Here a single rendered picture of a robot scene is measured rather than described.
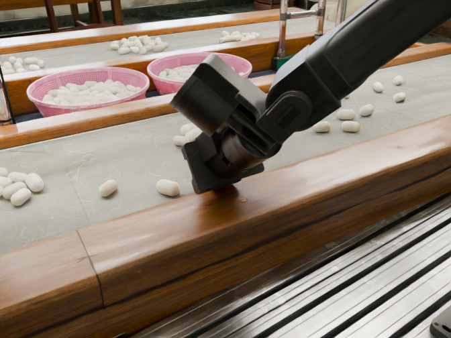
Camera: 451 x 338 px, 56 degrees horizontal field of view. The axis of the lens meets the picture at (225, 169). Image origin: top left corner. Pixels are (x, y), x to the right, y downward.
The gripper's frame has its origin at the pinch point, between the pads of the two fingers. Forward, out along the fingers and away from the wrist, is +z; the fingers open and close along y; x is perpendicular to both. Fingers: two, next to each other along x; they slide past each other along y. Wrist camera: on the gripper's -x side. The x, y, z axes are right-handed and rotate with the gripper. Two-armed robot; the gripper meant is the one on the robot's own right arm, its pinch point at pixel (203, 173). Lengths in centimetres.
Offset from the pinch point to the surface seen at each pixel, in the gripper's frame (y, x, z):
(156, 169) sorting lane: 4.7, -3.5, 6.6
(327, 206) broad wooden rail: -11.7, 10.6, -10.4
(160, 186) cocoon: 7.0, 0.1, -0.3
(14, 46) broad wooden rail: 15, -62, 72
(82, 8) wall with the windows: -99, -297, 437
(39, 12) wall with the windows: -48, -295, 434
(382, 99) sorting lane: -51, -6, 10
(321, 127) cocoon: -27.3, -2.5, 3.6
